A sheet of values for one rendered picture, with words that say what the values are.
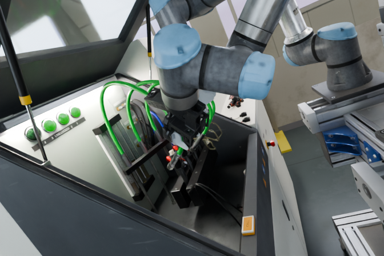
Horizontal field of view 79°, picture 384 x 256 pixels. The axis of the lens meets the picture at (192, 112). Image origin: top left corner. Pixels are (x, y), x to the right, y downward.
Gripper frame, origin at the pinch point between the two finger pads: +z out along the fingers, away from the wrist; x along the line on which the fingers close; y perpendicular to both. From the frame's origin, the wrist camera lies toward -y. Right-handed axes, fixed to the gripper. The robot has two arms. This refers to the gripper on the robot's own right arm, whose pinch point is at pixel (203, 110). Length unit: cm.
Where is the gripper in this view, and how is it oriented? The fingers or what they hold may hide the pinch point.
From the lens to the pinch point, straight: 73.0
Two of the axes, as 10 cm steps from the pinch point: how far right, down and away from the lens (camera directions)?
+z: 4.1, 8.8, 2.5
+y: 8.8, -3.0, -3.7
